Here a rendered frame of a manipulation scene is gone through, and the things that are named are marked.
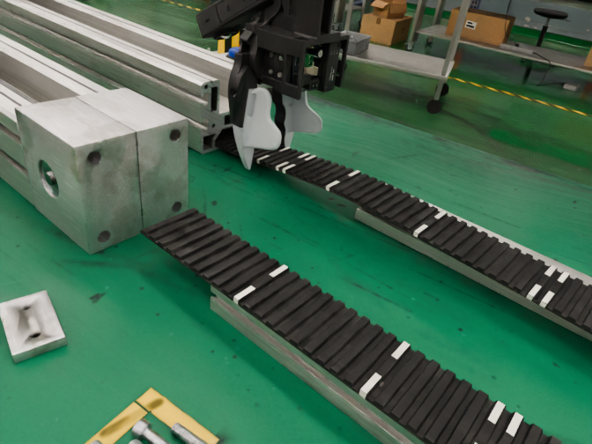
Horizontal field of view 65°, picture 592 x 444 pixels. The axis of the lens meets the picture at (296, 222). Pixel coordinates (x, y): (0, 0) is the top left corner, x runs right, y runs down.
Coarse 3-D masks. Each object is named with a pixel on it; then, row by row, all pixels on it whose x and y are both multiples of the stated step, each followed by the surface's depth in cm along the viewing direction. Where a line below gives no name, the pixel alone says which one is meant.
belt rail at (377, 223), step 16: (368, 224) 46; (384, 224) 45; (400, 240) 44; (416, 240) 43; (432, 256) 43; (448, 256) 41; (544, 256) 40; (464, 272) 41; (576, 272) 38; (496, 288) 40; (528, 304) 38; (560, 320) 37
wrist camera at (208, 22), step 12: (228, 0) 46; (240, 0) 45; (252, 0) 44; (264, 0) 43; (204, 12) 48; (216, 12) 47; (228, 12) 46; (240, 12) 45; (252, 12) 45; (204, 24) 49; (216, 24) 48; (228, 24) 47; (240, 24) 49; (204, 36) 50; (216, 36) 50; (228, 36) 50
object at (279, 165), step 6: (288, 156) 52; (294, 156) 52; (300, 156) 52; (306, 156) 52; (276, 162) 50; (282, 162) 51; (288, 162) 50; (294, 162) 51; (276, 168) 50; (282, 168) 50
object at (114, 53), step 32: (0, 0) 74; (32, 0) 82; (64, 0) 77; (0, 32) 78; (32, 32) 71; (64, 32) 65; (96, 32) 63; (128, 32) 67; (64, 64) 68; (96, 64) 62; (128, 64) 60; (160, 64) 54; (192, 64) 61; (224, 64) 57; (160, 96) 56; (192, 96) 53; (224, 96) 59; (192, 128) 54; (224, 128) 56
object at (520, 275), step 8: (520, 256) 39; (528, 256) 38; (520, 264) 38; (528, 264) 38; (536, 264) 38; (544, 264) 38; (512, 272) 37; (520, 272) 37; (528, 272) 37; (536, 272) 37; (496, 280) 36; (504, 280) 36; (512, 280) 36; (520, 280) 36; (528, 280) 36; (512, 288) 36; (520, 288) 35
